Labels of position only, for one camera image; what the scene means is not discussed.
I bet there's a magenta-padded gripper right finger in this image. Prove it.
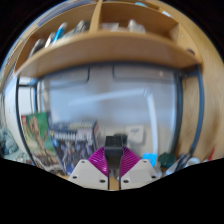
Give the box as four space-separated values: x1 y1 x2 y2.
118 145 160 191

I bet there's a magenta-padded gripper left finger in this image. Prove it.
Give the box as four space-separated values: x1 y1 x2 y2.
67 146 110 191

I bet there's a black charger block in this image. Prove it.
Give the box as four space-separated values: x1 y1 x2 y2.
103 133 128 171

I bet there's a light blue tall carton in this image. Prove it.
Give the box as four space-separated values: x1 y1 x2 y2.
142 153 158 168

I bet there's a green round tin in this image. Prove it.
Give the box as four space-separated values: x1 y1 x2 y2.
157 152 177 170

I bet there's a white desk lamp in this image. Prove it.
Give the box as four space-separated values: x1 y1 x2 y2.
66 88 160 154

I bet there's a green toy figure box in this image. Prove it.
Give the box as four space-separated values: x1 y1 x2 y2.
20 111 64 172

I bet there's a teal bedding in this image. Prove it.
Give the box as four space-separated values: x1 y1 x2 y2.
0 124 29 162

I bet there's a wooden shelf unit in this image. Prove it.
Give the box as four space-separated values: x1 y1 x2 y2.
1 0 204 80

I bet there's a white wall socket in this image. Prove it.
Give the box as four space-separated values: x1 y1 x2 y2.
125 124 146 145

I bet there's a dark grey metal desk frame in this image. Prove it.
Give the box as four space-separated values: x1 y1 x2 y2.
14 62 205 164

